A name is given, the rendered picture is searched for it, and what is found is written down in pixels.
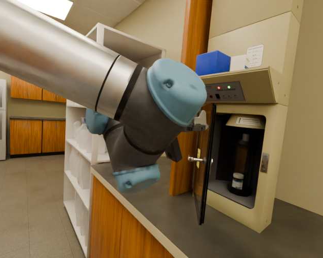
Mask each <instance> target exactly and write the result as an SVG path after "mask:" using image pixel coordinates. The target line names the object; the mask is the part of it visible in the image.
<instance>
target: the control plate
mask: <svg viewBox="0 0 323 258"><path fill-rule="evenodd" d="M205 86H206V91H207V99H206V101H245V98H244V94H243V91H242V88H241V85H240V82H239V81H233V82H222V83H212V84H205ZM228 86H230V88H228ZM218 87H220V89H218ZM215 94H219V96H220V99H217V98H216V95H215ZM235 94H236V96H234V95H235ZM210 95H212V96H213V97H212V98H210V97H209V96H210ZM223 95H225V97H223ZM228 95H231V96H228Z"/></svg>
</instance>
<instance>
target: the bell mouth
mask: <svg viewBox="0 0 323 258"><path fill-rule="evenodd" d="M226 125H228V126H236V127H246V128H257V129H265V127H266V118H265V116H261V115H248V114H232V115H231V117H230V118H229V120H228V121H227V123H226Z"/></svg>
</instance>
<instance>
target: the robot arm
mask: <svg viewBox="0 0 323 258"><path fill-rule="evenodd" d="M0 71H2V72H5V73H7V74H9V75H12V76H14V77H16V78H19V79H21V80H23V81H26V82H28V83H30V84H33V85H35V86H37V87H39V88H42V89H44V90H46V91H49V92H51V93H53V94H56V95H59V96H61V97H63V98H66V99H68V100H70V101H73V102H75V103H77V104H80V105H82V106H84V107H86V108H87V109H86V125H87V129H88V130H89V132H90V133H92V134H98V135H101V134H103V137H104V140H105V143H106V146H107V150H108V154H109V158H110V162H111V166H112V170H113V176H115V179H116V183H117V186H118V189H119V190H120V191H121V192H122V193H125V194H132V193H135V192H138V191H141V190H144V189H146V188H148V187H150V186H152V185H154V184H155V183H156V182H158V180H159V179H160V171H159V168H158V167H159V165H158V164H157V163H156V161H157V160H158V158H159V157H160V156H161V155H162V154H163V153H164V152H165V153H166V157H167V158H168V159H170V160H172V161H174V162H176V163H177V162H179V161H180V160H181V159H182V155H181V151H180V147H179V142H178V138H177V136H178V135H179V134H180V133H181V132H192V131H205V130H206V129H207V128H208V125H207V123H206V112H205V111H204V110H202V111H201V113H200V116H199V117H197V113H198V112H199V111H200V109H201V107H202V106H203V105H204V103H205V101H206V99H207V91H206V86H205V84H204V83H203V81H202V80H201V78H200V77H199V76H198V75H197V74H196V73H195V72H194V71H193V70H192V69H190V68H189V67H188V66H186V65H184V64H183V63H181V62H179V61H176V62H175V61H173V60H172V59H169V58H161V59H158V60H157V61H156V62H155V63H154V64H153V66H151V67H150V68H149V69H147V68H145V67H143V66H141V65H139V64H137V63H135V62H133V61H131V60H129V59H127V58H125V57H123V56H122V55H120V54H118V53H116V52H114V51H112V50H110V49H108V48H106V47H105V46H103V45H101V44H99V43H97V42H95V41H93V40H91V39H90V38H88V37H86V36H84V35H82V34H80V33H78V32H76V31H74V30H72V29H71V28H69V27H67V26H65V25H63V24H61V23H59V22H57V21H55V20H54V19H52V18H50V17H48V16H46V15H44V14H42V13H40V12H38V11H37V10H35V9H33V8H31V7H29V6H27V5H25V4H23V3H21V2H20V1H18V0H0Z"/></svg>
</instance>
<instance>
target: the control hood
mask: <svg viewBox="0 0 323 258"><path fill-rule="evenodd" d="M199 77H200V78H201V80H202V81H203V83H204V84H212V83H222V82H233V81H239V82H240V85H241V88H242V91H243V94H244V98H245V101H205V103H278V98H279V91H280V84H281V77H282V74H281V73H280V72H278V71H276V70H275V69H273V68H272V67H270V66H264V67H257V68H250V69H243V70H236V71H230V72H223V73H216V74H209V75H203V76H199Z"/></svg>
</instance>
